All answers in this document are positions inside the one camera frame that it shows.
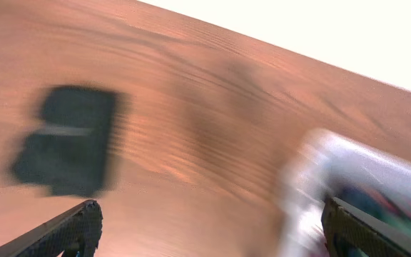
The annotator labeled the clear plastic storage bin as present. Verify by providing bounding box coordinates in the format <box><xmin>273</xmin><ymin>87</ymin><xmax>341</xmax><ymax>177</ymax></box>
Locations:
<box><xmin>278</xmin><ymin>129</ymin><xmax>411</xmax><ymax>257</ymax></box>

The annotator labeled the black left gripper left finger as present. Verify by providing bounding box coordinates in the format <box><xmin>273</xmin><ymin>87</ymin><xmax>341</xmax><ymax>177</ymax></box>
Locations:
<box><xmin>0</xmin><ymin>199</ymin><xmax>103</xmax><ymax>257</ymax></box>

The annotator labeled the black cloth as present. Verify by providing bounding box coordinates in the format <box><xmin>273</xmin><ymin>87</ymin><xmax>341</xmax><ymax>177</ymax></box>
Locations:
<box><xmin>8</xmin><ymin>84</ymin><xmax>130</xmax><ymax>198</ymax></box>

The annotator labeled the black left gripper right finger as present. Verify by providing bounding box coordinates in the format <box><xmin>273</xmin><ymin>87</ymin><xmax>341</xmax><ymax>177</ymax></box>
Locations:
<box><xmin>321</xmin><ymin>197</ymin><xmax>411</xmax><ymax>257</ymax></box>

